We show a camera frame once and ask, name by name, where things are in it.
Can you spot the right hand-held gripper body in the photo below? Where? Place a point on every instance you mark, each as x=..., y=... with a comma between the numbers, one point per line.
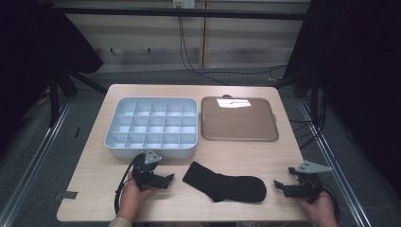
x=309, y=186

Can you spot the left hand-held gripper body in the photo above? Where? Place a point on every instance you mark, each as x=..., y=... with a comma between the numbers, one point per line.
x=143, y=176

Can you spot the grey compartment storage box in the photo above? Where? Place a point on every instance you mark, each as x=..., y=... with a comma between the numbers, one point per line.
x=176, y=153

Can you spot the black sock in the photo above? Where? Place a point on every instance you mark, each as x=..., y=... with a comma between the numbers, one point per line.
x=233, y=189

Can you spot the person's left hand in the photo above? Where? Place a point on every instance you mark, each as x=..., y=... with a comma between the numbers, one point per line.
x=132, y=198

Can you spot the person's right hand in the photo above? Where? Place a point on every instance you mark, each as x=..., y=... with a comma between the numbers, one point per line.
x=321, y=211

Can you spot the brown square lid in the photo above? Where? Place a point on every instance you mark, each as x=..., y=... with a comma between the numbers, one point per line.
x=239, y=126

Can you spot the grey tape piece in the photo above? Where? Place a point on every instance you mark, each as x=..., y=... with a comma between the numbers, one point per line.
x=70, y=195

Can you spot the black floor tape strip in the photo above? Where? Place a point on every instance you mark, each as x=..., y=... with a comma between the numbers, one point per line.
x=77, y=132

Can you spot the black metal stand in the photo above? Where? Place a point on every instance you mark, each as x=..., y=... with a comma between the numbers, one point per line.
x=54, y=104

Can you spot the black curtain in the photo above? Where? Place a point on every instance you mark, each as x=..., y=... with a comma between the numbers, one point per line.
x=362, y=78
x=25, y=63

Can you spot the black metal crossbar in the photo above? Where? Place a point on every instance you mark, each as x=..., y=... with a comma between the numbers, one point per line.
x=126, y=12

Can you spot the metal floor rail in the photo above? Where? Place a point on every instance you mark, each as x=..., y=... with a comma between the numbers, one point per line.
x=346, y=189
x=39, y=157

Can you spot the white wall socket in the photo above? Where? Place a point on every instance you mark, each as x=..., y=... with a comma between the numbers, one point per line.
x=184, y=3

